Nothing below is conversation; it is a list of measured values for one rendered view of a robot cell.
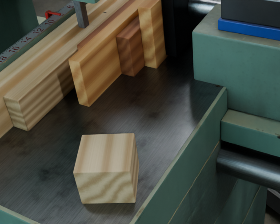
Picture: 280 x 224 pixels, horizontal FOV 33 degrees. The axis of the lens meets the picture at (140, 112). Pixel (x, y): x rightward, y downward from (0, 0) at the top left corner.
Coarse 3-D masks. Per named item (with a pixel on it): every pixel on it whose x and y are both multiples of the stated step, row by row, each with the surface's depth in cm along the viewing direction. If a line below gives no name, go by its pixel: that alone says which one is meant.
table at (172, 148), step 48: (192, 48) 56; (144, 96) 50; (192, 96) 49; (0, 144) 46; (48, 144) 46; (144, 144) 44; (192, 144) 44; (240, 144) 51; (0, 192) 41; (48, 192) 41; (144, 192) 40
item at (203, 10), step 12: (168, 0) 50; (180, 0) 51; (192, 0) 53; (204, 0) 52; (216, 0) 52; (168, 12) 51; (180, 12) 52; (192, 12) 53; (204, 12) 52; (168, 24) 52; (180, 24) 53; (192, 24) 55; (168, 36) 53; (180, 36) 53; (168, 48) 54; (180, 48) 54
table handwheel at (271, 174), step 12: (228, 144) 53; (228, 156) 52; (240, 156) 52; (252, 156) 51; (264, 156) 51; (276, 156) 51; (216, 168) 53; (228, 168) 52; (240, 168) 51; (252, 168) 51; (264, 168) 50; (276, 168) 50; (252, 180) 51; (264, 180) 50; (276, 180) 50
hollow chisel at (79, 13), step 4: (76, 4) 51; (80, 4) 51; (84, 4) 51; (76, 8) 51; (80, 8) 51; (84, 8) 51; (76, 12) 51; (80, 12) 51; (84, 12) 52; (76, 16) 52; (80, 16) 52; (84, 16) 52; (80, 20) 52; (84, 20) 52; (80, 24) 52; (84, 24) 52; (88, 24) 53
